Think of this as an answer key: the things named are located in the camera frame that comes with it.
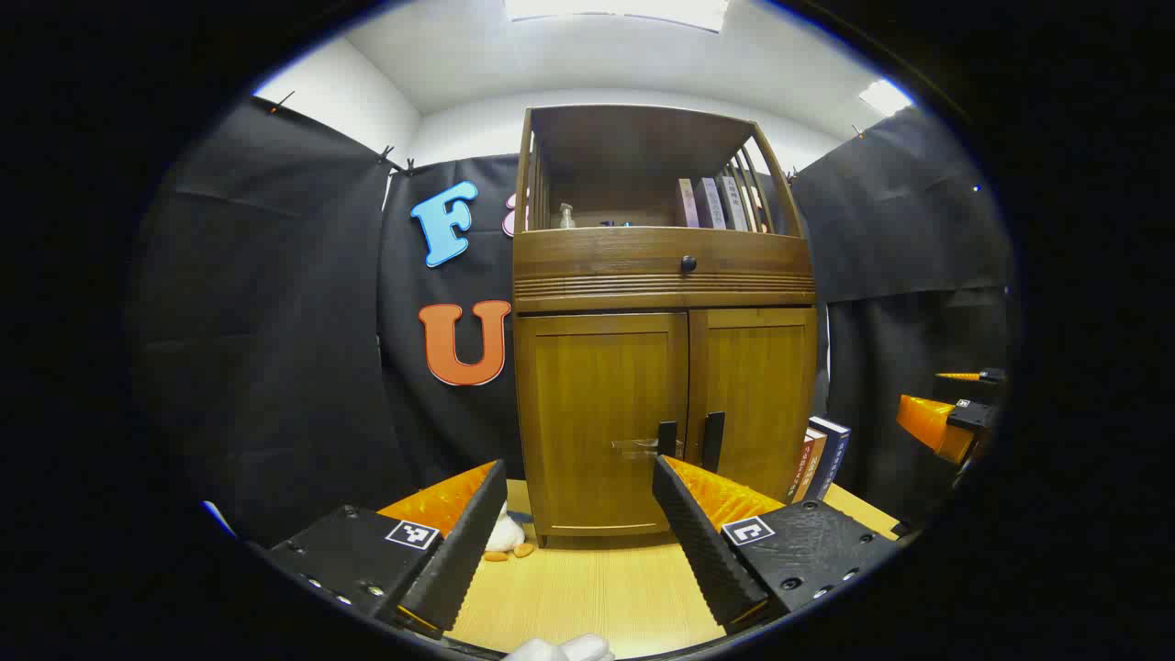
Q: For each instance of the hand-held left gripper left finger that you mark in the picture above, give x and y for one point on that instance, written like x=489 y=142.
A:
x=464 y=542

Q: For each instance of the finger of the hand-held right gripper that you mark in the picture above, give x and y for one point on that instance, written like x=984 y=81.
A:
x=982 y=375
x=932 y=424

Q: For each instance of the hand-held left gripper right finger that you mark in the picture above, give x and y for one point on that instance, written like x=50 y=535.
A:
x=702 y=542

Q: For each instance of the wooden cabinet door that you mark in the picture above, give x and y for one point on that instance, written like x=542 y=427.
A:
x=757 y=386
x=587 y=404

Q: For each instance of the wooden double-door shoe cabinet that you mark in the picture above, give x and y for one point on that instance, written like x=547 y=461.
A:
x=606 y=275

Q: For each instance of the wooden cabinet drawer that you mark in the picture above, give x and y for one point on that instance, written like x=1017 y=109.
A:
x=606 y=257

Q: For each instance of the penguin plush toy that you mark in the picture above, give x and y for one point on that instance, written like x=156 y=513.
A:
x=505 y=532

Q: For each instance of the navy blue book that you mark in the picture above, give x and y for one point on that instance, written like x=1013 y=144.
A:
x=833 y=454

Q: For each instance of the red-brown book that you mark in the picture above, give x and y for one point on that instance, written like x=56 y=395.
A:
x=801 y=473

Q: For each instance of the tan book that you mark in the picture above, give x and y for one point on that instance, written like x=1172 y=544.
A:
x=815 y=459

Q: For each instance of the black backdrop cloth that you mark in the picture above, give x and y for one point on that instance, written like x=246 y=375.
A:
x=275 y=321

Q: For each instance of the ceiling light panel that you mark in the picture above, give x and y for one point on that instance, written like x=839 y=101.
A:
x=886 y=96
x=615 y=11

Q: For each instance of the grey shelf book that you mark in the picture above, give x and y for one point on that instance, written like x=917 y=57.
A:
x=710 y=204

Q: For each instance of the small clear bottle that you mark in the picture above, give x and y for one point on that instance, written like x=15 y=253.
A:
x=566 y=218

